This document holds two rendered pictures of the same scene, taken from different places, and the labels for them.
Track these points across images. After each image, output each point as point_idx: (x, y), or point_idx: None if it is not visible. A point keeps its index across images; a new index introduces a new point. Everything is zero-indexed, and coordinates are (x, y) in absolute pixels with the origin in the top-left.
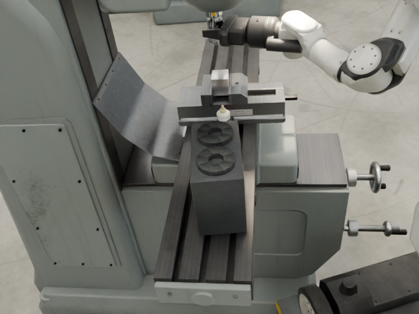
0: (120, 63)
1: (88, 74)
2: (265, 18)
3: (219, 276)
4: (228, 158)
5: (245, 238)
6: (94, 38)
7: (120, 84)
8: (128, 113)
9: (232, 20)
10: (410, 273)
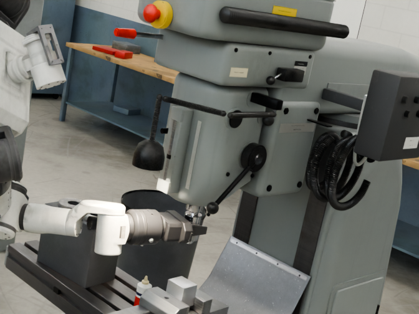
0: (293, 278)
1: (243, 215)
2: (141, 210)
3: (30, 242)
4: (65, 204)
5: (33, 258)
6: (278, 214)
7: (265, 275)
8: (236, 287)
9: (178, 217)
10: None
